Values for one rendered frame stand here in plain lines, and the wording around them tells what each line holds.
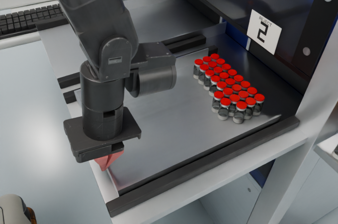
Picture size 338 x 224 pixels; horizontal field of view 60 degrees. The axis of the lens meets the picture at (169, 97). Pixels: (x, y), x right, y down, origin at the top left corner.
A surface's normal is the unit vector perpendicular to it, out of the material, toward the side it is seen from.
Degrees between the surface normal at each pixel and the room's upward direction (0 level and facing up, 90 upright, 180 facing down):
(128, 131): 10
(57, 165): 0
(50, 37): 0
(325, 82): 90
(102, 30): 92
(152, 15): 0
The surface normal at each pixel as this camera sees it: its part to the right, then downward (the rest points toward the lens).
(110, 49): 0.49, 0.63
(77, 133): 0.14, -0.77
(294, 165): -0.88, 0.33
